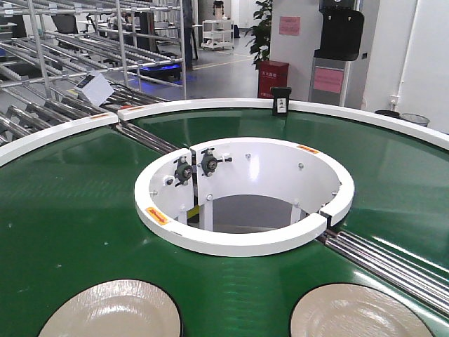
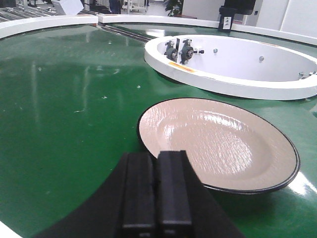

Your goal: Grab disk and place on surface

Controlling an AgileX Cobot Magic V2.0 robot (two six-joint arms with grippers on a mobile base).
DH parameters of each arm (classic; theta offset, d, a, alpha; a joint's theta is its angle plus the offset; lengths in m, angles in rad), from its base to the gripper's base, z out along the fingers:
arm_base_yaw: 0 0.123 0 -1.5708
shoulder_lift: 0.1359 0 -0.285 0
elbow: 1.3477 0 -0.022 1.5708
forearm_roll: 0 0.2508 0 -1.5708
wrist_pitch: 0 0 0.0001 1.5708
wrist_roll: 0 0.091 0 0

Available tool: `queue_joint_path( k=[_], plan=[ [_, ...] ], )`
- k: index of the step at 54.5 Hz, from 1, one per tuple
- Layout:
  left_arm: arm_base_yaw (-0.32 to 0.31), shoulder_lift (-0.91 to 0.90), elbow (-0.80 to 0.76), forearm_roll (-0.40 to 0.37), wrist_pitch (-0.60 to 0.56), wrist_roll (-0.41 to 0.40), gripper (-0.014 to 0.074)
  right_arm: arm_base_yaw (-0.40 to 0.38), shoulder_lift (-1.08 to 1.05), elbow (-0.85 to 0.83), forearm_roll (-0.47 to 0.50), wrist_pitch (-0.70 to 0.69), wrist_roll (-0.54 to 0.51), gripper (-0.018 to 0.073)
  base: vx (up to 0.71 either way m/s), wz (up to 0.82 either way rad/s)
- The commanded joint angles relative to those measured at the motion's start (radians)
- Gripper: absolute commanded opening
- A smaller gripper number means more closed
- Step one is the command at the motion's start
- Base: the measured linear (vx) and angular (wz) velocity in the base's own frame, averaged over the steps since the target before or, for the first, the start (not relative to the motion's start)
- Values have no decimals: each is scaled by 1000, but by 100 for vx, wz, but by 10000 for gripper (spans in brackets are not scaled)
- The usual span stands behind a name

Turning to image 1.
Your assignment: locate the metal roller rack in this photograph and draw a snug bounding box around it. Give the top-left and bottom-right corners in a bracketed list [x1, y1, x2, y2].
[1, 1, 186, 145]

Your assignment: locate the wire mesh waste bin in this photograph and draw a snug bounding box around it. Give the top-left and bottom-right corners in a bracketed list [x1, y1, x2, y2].
[400, 113, 430, 127]

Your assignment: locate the white outer conveyor rim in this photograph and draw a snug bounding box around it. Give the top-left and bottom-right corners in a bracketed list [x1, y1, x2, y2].
[1, 98, 448, 166]

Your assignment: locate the green potted plant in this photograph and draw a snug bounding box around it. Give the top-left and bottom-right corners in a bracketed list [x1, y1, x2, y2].
[246, 0, 273, 70]

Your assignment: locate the small black sensor box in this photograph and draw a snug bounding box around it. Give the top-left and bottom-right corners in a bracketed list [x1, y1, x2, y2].
[271, 86, 292, 116]

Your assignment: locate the beige plate black rim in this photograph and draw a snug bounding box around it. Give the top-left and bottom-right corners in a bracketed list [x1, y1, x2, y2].
[290, 283, 433, 336]
[39, 279, 183, 336]

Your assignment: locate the red fire cabinet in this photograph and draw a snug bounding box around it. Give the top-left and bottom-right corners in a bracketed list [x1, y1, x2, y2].
[257, 60, 289, 98]

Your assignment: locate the white inner conveyor ring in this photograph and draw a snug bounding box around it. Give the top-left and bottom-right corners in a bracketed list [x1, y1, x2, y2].
[134, 137, 356, 258]

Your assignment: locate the steel rollers right gap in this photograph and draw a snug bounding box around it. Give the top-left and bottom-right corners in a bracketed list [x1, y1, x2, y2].
[318, 230, 448, 316]

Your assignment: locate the green conveyor belt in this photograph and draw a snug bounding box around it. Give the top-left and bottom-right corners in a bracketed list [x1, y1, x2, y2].
[1, 108, 448, 336]

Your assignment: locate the pink paper notice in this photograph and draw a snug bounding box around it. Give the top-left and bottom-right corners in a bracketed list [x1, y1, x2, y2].
[279, 16, 301, 36]

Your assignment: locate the black water dispenser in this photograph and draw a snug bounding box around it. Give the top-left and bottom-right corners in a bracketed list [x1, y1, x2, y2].
[314, 0, 364, 61]

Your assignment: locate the person in dark clothes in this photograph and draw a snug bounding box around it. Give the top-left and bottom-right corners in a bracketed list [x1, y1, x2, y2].
[182, 0, 194, 71]

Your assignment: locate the white box on rollers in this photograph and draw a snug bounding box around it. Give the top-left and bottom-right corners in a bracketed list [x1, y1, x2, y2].
[74, 72, 114, 106]

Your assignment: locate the white trolley cart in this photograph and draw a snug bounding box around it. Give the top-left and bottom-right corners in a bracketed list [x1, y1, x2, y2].
[201, 20, 234, 50]

